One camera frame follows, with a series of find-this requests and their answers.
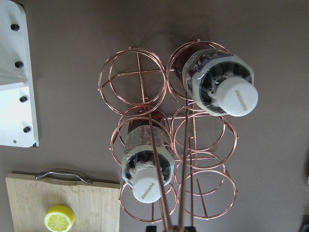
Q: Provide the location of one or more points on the copper wire bottle basket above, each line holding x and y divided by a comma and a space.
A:
172, 198

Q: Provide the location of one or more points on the tea bottle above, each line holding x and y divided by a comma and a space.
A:
219, 82
138, 162

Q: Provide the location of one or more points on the half lemon slice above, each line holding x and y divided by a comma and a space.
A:
59, 218

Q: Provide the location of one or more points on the bamboo cutting board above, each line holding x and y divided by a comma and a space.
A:
95, 206

